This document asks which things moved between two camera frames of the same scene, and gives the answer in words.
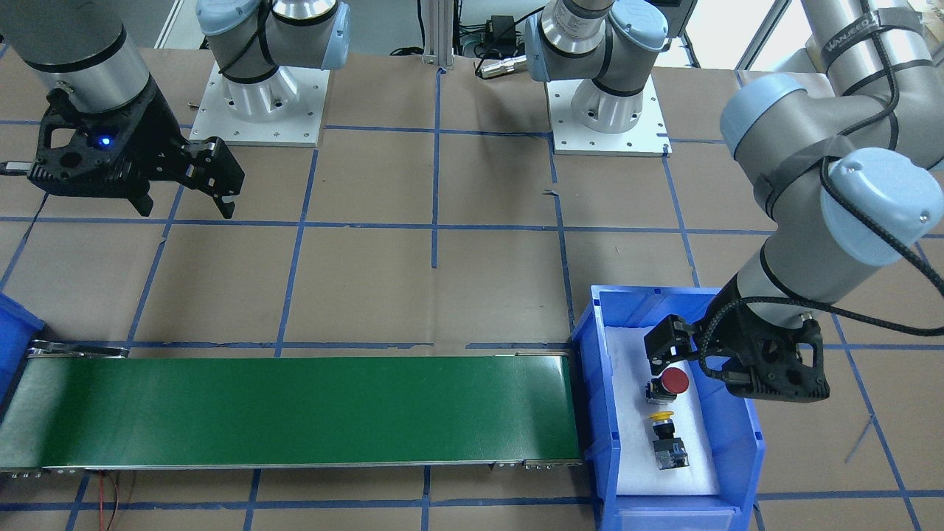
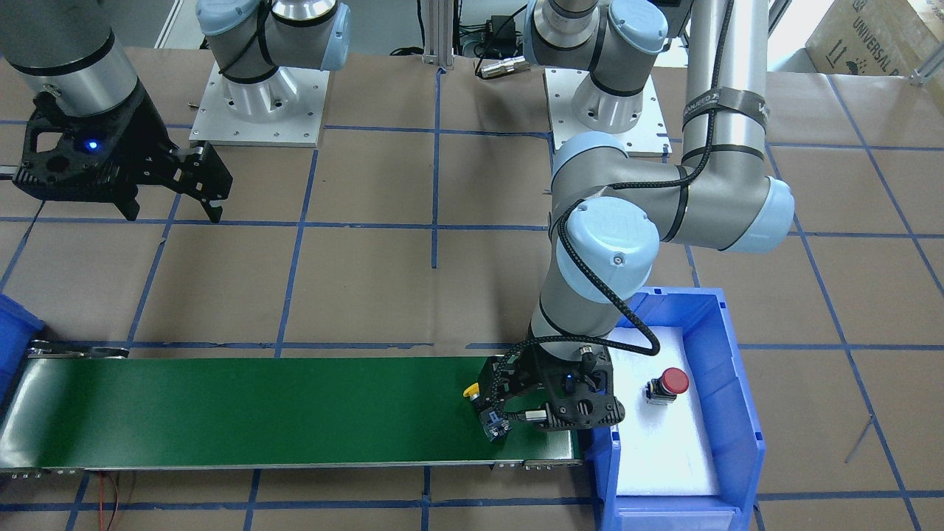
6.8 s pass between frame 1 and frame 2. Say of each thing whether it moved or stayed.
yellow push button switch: moved
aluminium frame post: stayed
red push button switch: stayed
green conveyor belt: stayed
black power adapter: stayed
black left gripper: moved
